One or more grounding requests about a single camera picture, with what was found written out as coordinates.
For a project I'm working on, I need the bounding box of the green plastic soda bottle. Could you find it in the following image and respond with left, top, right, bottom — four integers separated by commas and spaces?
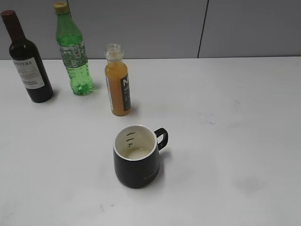
54, 1, 94, 96

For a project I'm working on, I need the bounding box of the black ceramic mug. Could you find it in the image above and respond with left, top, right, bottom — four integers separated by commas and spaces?
113, 125, 169, 188

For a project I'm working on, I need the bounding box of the red wine bottle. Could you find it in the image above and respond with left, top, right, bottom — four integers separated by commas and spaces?
1, 10, 54, 103

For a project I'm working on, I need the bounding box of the orange juice bottle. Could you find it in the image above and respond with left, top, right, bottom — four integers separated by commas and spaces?
104, 43, 131, 116

